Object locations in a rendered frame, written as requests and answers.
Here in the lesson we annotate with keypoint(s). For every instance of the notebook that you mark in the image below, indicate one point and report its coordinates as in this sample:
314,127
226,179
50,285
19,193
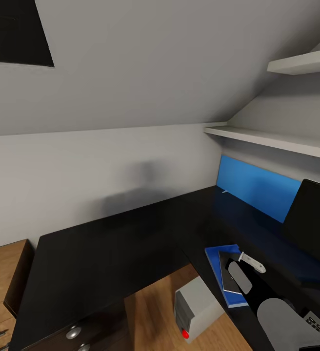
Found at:
228,282

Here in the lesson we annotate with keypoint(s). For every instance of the folder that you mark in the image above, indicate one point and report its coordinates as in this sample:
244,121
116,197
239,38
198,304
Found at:
212,253

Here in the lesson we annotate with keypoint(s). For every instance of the mouse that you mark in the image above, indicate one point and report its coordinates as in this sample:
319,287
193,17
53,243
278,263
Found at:
289,303

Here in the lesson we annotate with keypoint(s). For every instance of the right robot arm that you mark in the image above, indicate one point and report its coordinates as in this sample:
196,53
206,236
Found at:
285,329

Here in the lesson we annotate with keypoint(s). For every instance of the monitor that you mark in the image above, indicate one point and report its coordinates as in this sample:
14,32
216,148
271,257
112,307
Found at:
302,223

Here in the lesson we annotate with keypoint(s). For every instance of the fixed window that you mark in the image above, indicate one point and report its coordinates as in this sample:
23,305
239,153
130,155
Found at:
22,38

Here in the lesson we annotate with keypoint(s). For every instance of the desk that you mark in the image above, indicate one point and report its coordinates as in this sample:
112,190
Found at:
80,271

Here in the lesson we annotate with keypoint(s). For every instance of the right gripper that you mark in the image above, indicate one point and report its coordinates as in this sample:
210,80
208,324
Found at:
228,263

